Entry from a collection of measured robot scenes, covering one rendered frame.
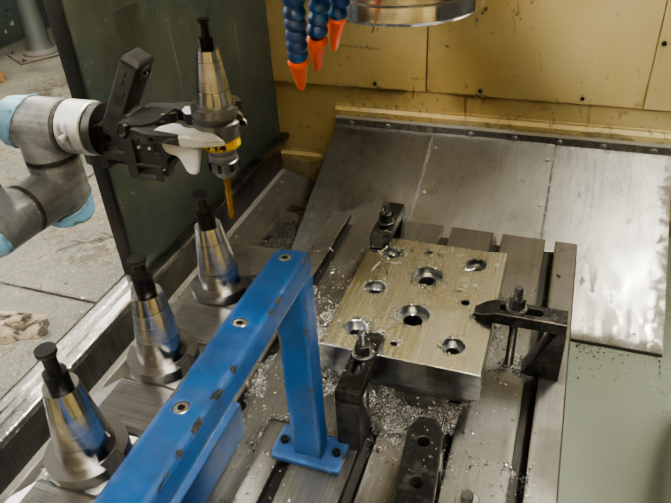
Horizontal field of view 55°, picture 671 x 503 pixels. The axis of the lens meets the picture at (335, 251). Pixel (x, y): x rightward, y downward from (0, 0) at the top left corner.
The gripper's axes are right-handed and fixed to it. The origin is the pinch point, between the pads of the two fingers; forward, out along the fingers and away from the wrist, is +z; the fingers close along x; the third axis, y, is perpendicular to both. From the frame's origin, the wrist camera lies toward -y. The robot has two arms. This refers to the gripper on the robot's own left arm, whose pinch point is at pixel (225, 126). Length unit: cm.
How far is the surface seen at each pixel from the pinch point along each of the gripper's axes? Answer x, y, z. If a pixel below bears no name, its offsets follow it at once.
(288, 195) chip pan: -87, 63, -35
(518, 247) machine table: -41, 40, 35
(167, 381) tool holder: 34.6, 7.9, 10.7
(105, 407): 38.7, 7.9, 7.1
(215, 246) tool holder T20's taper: 22.1, 2.0, 9.9
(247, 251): 14.5, 7.9, 8.7
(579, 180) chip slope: -88, 49, 46
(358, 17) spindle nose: 9.0, -16.4, 21.2
